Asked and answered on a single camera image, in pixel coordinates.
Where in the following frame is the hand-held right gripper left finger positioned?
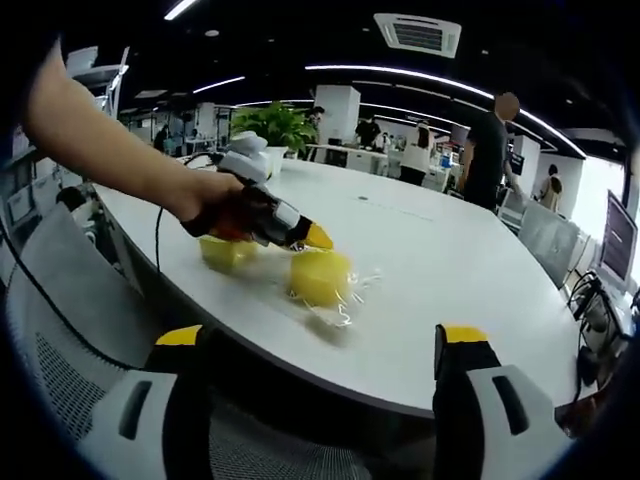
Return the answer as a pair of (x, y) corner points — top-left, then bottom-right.
(92, 324), (214, 480)

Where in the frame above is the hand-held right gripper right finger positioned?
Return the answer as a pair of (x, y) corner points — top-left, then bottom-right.
(432, 323), (577, 480)

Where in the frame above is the rounded yellow silicone block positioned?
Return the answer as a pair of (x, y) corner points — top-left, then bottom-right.
(288, 248), (354, 308)

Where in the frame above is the rectangular yellow silicone block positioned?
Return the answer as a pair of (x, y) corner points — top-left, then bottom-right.
(198, 234), (260, 275)

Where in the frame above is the person's left hand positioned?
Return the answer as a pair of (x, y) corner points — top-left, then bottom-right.
(177, 172), (250, 240)

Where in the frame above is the green plant in white pot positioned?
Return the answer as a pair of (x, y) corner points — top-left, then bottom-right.
(231, 101), (322, 177)

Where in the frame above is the white ceiling light strip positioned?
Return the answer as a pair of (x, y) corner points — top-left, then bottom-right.
(163, 0), (197, 22)
(191, 75), (247, 96)
(304, 63), (589, 161)

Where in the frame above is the clear plastic wrapper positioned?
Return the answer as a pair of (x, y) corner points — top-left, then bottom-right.
(303, 267), (386, 347)

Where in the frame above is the grey mesh office chair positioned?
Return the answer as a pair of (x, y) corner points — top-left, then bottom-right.
(516, 198), (585, 292)
(0, 199), (361, 480)

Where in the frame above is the ceiling air conditioner vent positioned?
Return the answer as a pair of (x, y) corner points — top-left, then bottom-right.
(373, 12), (463, 58)

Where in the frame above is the white chair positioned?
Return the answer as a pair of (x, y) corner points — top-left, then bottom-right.
(498, 185), (527, 227)

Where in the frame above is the computer monitor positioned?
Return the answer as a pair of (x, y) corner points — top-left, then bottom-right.
(596, 188), (640, 287)

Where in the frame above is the black cable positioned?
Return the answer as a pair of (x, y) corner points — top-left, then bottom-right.
(153, 149), (227, 274)
(0, 218), (147, 372)

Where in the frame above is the bundle of black cables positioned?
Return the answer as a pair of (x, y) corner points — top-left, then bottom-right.
(566, 268), (632, 392)

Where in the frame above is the white frame stand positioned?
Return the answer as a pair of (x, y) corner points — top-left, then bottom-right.
(63, 44), (132, 122)

